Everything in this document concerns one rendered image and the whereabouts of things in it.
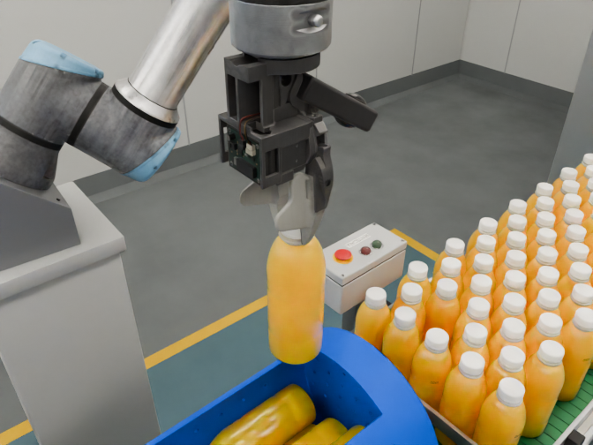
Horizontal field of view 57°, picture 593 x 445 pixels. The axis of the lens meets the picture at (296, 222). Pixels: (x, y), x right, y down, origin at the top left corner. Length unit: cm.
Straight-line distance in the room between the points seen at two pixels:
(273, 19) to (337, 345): 48
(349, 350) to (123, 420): 99
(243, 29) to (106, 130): 73
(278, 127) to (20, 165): 78
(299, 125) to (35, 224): 81
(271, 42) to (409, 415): 51
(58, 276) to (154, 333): 138
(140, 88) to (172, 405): 146
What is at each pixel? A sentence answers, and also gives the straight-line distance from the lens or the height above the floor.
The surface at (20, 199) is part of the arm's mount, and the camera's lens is 119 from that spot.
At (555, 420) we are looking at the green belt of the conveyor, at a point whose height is 90.
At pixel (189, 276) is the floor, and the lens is 287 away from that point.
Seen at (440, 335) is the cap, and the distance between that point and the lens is 101.
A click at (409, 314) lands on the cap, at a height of 111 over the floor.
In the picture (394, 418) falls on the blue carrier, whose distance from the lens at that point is 75.
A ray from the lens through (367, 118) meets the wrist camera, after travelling 59.
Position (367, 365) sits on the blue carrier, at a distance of 76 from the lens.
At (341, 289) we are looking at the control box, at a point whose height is 107.
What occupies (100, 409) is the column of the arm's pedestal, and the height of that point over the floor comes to 61.
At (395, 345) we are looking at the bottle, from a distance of 105.
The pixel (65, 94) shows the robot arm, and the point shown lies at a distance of 119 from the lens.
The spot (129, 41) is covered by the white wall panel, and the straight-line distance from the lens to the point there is 348.
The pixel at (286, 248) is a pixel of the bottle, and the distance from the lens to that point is 62.
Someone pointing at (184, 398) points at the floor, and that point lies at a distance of 233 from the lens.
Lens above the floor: 180
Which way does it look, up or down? 34 degrees down
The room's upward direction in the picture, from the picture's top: straight up
